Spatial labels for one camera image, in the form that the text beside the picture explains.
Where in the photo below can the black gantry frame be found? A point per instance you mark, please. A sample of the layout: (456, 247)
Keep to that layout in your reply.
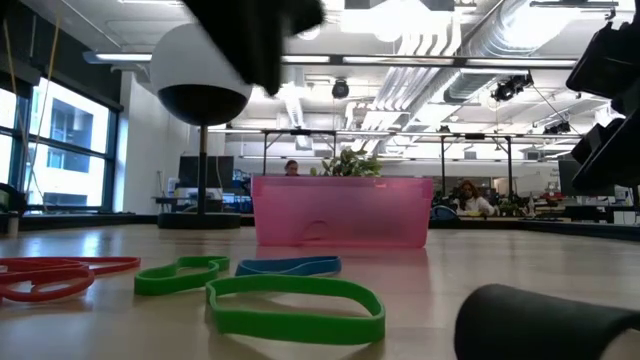
(300, 132)
(475, 136)

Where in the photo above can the black foam cylinder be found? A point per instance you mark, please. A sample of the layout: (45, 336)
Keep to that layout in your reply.
(525, 325)

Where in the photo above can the background office desk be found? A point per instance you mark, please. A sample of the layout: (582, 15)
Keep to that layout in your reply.
(590, 215)
(175, 202)

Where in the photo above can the black aluminium table frame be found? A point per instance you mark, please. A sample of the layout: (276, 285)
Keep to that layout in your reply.
(75, 220)

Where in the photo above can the black hook on white post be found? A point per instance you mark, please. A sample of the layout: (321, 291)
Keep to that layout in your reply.
(12, 197)

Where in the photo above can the black ceiling camera rig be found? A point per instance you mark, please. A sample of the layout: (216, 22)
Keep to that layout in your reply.
(510, 87)
(557, 128)

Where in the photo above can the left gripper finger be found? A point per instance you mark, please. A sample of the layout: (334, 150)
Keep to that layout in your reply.
(267, 70)

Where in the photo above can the small background plant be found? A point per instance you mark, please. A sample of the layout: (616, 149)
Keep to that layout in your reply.
(509, 207)

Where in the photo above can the long ceiling light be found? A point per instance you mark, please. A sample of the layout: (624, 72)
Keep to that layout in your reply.
(120, 57)
(400, 60)

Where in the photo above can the white globe lamp black stand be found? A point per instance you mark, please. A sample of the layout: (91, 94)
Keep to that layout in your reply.
(195, 95)

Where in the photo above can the pink translucent plastic bin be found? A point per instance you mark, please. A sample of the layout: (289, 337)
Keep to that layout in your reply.
(340, 210)

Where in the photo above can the person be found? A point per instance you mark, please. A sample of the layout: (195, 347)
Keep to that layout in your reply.
(291, 168)
(472, 200)

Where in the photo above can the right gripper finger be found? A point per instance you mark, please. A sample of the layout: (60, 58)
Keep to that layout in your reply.
(597, 140)
(620, 165)

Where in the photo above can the red rubber band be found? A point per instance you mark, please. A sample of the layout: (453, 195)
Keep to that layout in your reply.
(87, 280)
(125, 261)

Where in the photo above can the light blue rubber band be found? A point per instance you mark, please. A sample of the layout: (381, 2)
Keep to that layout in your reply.
(300, 267)

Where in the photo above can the silver ventilation duct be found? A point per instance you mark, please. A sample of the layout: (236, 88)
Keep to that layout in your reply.
(480, 50)

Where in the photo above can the black hanging dome camera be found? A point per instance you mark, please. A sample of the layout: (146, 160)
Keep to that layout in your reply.
(340, 89)

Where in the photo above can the green rubber band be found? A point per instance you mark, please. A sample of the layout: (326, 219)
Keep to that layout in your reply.
(160, 284)
(300, 330)

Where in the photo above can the black computer monitor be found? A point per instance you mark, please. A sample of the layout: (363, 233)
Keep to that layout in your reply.
(217, 172)
(564, 175)

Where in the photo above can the large dark-framed window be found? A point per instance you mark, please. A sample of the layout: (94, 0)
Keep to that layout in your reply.
(75, 165)

